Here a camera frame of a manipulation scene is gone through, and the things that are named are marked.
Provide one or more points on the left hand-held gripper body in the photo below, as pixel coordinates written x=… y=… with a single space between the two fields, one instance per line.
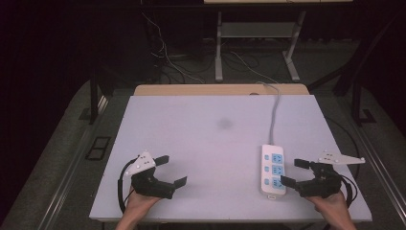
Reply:
x=150 y=185

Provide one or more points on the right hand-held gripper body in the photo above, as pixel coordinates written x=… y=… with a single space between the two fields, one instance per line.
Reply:
x=322 y=183

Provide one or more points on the white power strip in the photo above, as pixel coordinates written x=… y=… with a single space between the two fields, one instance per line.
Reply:
x=266 y=172

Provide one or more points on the person's left hand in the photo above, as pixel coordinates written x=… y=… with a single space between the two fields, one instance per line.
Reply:
x=138 y=202

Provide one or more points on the person's right hand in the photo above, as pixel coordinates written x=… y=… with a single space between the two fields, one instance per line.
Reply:
x=333 y=204

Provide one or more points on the wooden table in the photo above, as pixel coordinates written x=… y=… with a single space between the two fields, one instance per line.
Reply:
x=207 y=90

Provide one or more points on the black metal stand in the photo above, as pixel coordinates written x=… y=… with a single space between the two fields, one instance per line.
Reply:
x=357 y=96
x=93 y=96

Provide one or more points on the grey metal stand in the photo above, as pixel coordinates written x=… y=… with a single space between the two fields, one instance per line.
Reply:
x=257 y=29

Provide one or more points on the aluminium floor rail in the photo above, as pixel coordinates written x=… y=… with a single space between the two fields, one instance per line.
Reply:
x=72 y=169
x=379 y=159

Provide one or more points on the black floor frame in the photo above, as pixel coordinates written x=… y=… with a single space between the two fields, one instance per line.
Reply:
x=98 y=148

